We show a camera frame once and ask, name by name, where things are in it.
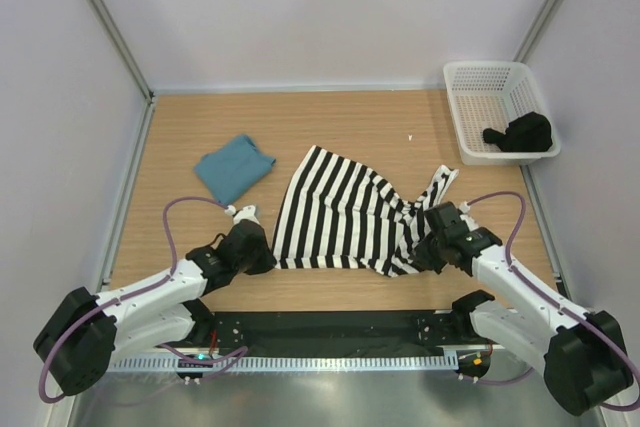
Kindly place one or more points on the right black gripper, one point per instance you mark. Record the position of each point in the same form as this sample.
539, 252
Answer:
422, 258

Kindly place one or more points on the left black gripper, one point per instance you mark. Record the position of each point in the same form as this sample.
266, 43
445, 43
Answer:
267, 260

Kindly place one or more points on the teal tank top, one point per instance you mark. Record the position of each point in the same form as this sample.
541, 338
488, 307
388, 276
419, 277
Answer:
229, 172

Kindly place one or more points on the black white striped tank top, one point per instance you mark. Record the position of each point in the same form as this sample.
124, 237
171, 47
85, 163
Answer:
339, 213

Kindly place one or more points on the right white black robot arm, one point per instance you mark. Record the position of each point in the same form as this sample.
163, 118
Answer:
581, 355

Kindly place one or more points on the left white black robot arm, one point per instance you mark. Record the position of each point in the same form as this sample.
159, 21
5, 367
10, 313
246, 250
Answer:
88, 332

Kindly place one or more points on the white plastic basket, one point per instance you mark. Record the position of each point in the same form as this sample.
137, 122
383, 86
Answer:
491, 94

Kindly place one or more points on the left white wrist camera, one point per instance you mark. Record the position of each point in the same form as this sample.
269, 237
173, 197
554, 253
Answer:
246, 213

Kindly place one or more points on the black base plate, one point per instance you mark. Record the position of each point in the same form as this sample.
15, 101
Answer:
338, 334

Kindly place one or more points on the white slotted cable duct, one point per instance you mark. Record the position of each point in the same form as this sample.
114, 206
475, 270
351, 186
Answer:
157, 362

